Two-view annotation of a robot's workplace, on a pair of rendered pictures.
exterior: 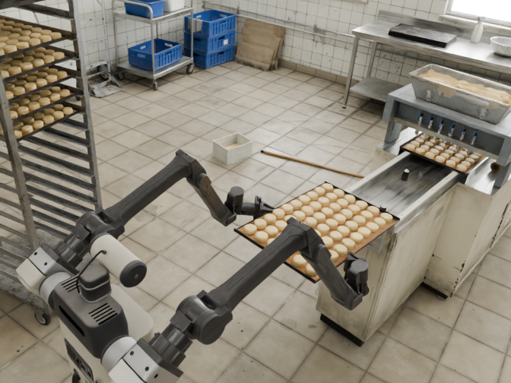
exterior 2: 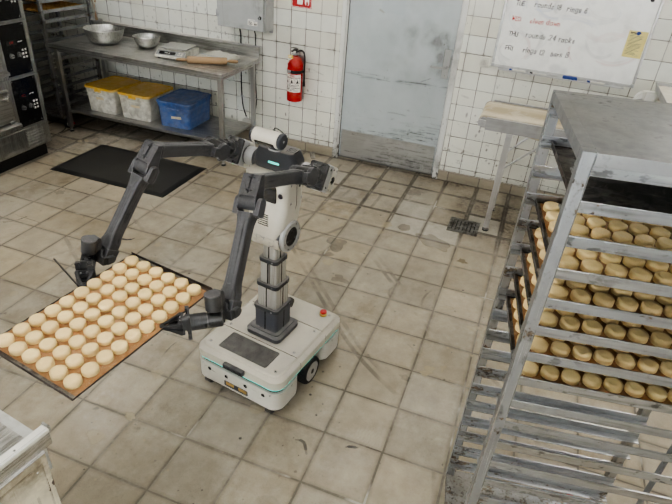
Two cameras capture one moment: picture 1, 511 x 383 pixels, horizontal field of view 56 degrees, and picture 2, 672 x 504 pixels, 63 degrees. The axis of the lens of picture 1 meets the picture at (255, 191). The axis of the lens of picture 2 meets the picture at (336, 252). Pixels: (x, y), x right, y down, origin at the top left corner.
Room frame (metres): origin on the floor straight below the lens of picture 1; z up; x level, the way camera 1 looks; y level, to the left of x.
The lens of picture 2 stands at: (3.15, 0.11, 2.22)
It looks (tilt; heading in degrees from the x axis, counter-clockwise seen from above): 32 degrees down; 166
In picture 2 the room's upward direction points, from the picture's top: 5 degrees clockwise
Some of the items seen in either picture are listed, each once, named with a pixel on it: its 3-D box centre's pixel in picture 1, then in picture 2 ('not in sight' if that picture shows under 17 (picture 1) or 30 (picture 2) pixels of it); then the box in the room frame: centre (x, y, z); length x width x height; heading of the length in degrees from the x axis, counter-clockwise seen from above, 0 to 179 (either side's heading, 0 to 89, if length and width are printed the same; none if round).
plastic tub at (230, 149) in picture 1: (232, 148); not in sight; (3.89, 0.24, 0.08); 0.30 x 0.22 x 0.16; 135
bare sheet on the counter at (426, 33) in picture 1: (423, 32); not in sight; (5.19, -1.59, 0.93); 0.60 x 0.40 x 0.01; 60
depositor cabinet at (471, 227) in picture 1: (454, 191); not in sight; (2.92, -1.39, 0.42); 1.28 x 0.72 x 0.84; 140
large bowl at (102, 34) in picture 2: not in sight; (104, 35); (-2.89, -0.93, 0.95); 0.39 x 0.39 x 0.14
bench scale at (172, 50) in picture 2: not in sight; (177, 51); (-2.45, -0.22, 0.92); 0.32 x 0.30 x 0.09; 155
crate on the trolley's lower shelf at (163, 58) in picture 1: (155, 54); not in sight; (5.71, 1.34, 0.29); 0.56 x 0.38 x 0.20; 157
